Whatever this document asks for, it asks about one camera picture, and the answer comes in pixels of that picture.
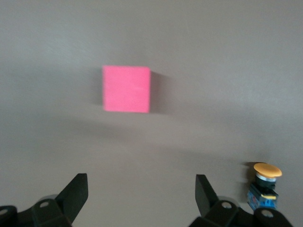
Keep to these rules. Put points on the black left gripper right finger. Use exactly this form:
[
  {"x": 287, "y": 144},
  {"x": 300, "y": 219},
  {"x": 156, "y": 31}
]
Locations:
[{"x": 210, "y": 208}]

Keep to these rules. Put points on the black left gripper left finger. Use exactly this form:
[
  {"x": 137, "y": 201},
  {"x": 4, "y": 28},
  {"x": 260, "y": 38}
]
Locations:
[{"x": 68, "y": 201}]

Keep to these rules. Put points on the orange cap push button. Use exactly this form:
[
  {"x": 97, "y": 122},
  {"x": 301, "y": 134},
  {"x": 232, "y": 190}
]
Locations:
[{"x": 267, "y": 170}]

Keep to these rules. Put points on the red cube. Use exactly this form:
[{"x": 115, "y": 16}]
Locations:
[{"x": 126, "y": 89}]

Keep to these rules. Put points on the brown paper table cover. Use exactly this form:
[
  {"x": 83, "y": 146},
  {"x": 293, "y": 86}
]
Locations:
[{"x": 47, "y": 71}]

